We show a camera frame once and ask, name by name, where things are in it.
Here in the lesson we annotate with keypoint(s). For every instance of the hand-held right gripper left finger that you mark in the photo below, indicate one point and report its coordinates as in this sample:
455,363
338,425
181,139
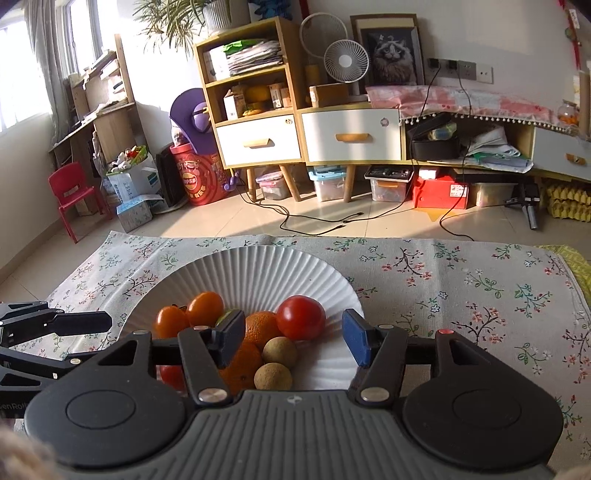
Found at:
233,341

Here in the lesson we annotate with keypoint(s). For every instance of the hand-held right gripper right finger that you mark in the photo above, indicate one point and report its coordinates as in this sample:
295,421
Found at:
355,341

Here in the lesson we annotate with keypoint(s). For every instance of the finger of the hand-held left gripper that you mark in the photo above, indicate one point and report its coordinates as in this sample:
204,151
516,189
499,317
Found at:
78,321
41,364

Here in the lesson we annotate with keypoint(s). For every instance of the large orange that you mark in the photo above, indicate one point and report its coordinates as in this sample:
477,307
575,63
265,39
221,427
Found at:
244,364

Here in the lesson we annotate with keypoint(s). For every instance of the dark green lime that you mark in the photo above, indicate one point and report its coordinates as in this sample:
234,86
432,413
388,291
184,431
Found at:
225,316

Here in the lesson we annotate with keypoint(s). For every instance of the small smooth orange fruit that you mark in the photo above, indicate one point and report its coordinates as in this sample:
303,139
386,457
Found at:
203,307
168,321

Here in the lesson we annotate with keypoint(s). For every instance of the brown longan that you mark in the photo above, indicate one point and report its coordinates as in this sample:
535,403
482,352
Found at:
272,376
279,351

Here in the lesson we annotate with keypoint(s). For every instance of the red tomato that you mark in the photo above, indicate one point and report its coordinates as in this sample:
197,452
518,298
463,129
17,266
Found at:
301,317
171,376

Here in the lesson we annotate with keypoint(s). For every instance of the white ribbed plate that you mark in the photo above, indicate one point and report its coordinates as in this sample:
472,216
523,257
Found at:
258,277

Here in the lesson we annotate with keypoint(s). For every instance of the person's left forearm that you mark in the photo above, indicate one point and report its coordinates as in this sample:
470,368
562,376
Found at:
23,454

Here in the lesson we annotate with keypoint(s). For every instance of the rough orange tangerine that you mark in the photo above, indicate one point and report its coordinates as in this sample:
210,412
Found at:
263,327

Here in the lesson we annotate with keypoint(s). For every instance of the floral tablecloth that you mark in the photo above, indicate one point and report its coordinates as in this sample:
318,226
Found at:
461,300

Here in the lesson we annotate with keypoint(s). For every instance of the red plastic chair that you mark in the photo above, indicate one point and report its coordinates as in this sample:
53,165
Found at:
74,189

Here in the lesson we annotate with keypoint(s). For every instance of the white bag of toys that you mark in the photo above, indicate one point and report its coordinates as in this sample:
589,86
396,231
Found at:
134,177

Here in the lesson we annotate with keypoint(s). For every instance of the blue lid storage box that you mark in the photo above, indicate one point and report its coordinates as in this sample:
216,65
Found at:
328,184

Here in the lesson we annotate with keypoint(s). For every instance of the black lid storage box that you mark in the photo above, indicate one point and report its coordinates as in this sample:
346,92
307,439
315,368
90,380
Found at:
388,184

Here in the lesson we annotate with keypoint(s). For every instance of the red printed bucket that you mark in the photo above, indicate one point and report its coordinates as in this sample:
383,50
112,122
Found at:
198,177

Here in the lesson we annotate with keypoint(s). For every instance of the black flat panel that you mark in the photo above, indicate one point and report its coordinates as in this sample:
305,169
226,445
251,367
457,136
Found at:
168,177

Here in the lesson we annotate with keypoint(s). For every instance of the red box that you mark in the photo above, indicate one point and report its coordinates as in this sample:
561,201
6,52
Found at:
441,191

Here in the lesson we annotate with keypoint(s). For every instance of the clear low storage box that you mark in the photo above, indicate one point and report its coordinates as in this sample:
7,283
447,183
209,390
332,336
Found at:
493,194

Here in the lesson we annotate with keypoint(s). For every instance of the low wooden drawer cabinet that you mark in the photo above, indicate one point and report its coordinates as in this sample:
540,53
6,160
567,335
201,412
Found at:
353,134

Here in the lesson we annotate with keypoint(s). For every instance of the black case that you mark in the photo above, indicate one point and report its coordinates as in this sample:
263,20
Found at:
434,145

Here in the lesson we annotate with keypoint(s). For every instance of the wooden desk with shelves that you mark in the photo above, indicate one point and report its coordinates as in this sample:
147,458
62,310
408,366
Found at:
101,106

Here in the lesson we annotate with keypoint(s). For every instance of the black tripod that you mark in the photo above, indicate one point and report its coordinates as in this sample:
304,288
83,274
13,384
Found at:
526,198

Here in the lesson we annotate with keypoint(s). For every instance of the purple plush toy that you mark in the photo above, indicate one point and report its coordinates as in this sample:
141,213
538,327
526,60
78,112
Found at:
191,117

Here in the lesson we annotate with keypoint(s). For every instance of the yellow mat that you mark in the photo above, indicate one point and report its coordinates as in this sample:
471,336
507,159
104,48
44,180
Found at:
572,267

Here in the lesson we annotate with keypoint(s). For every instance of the white carton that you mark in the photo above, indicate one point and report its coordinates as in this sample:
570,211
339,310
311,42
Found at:
234,105

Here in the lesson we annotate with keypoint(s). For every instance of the pile of folded papers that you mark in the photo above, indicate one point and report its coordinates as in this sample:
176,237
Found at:
498,152

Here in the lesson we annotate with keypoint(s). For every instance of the yellow round item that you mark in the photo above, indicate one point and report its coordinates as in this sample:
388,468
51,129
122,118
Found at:
257,99

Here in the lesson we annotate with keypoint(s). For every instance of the cardboard box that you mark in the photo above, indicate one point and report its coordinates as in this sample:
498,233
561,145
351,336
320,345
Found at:
328,94

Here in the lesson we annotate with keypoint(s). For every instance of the tall wooden shelf cabinet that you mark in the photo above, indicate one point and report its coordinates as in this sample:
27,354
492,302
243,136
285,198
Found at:
249,92

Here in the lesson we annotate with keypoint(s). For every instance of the small printed boxes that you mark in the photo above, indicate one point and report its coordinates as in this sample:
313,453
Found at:
280,95

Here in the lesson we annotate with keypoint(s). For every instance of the yellow egg cartons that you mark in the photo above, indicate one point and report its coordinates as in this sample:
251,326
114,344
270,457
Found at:
570,201

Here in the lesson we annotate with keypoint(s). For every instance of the pink cloth cover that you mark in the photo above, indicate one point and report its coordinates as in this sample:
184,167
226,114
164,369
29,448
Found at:
485,104

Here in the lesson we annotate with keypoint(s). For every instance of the grey window curtain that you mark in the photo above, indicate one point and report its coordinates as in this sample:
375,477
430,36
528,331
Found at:
44,50

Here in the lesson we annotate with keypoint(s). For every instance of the long wooden media cabinet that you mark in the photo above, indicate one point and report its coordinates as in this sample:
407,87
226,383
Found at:
554,152

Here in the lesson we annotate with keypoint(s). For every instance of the white box on shelf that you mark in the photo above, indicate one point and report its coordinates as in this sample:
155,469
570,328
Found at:
216,64

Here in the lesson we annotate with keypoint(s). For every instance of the small white desk fan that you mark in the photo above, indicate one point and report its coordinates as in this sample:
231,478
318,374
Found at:
346,60

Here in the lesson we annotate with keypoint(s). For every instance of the stack of papers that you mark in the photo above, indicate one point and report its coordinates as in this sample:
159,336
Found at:
256,57

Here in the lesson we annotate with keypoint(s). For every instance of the framed cat picture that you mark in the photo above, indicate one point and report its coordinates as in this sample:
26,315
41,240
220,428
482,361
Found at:
392,53

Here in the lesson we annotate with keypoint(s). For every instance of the glass jar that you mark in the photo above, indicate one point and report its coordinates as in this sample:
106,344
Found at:
568,115

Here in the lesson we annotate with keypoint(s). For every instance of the large round white fan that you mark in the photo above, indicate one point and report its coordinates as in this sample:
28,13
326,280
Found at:
318,30

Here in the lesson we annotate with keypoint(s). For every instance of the green house plant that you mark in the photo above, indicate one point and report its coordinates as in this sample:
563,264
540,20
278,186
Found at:
171,18

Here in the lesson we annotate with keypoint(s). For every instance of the white plant pot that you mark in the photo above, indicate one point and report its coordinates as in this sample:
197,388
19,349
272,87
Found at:
217,14

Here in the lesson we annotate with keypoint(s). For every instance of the cardboard tube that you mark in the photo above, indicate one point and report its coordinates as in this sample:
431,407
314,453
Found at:
585,92

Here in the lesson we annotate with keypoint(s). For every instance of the red hanging ornament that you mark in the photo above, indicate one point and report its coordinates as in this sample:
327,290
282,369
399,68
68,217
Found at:
575,23

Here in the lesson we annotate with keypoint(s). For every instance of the black wall socket strip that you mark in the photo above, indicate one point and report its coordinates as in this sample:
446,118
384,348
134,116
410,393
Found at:
450,68

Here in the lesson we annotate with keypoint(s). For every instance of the white wall socket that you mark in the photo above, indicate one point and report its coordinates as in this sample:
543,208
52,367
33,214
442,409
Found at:
485,74

